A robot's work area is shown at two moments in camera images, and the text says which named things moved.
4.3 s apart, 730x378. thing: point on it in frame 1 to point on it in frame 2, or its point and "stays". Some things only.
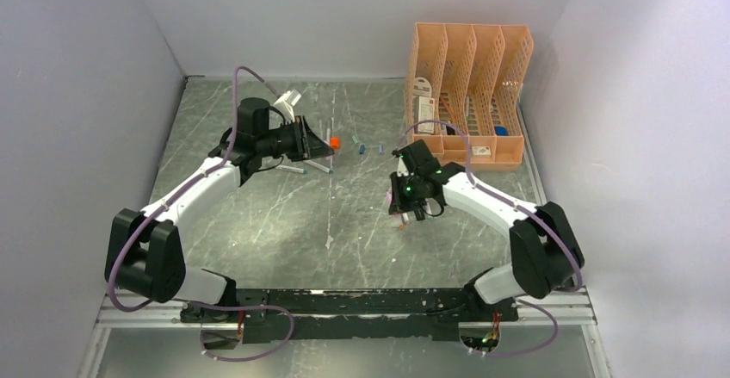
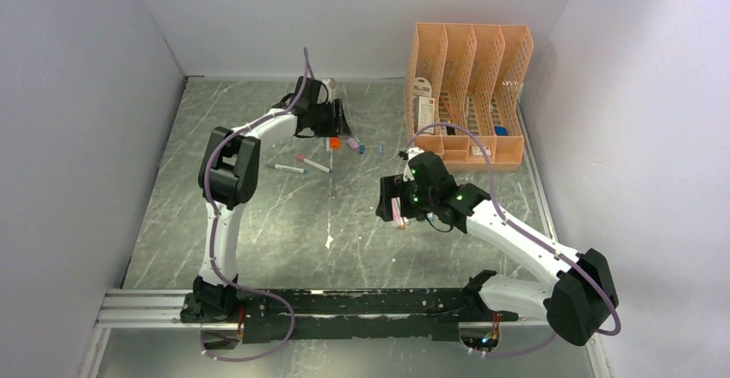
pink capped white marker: x=320 y=167 stays
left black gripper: x=312 y=146 to x=338 y=126
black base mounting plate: x=274 y=315 stays
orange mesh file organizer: x=462 y=93 stays
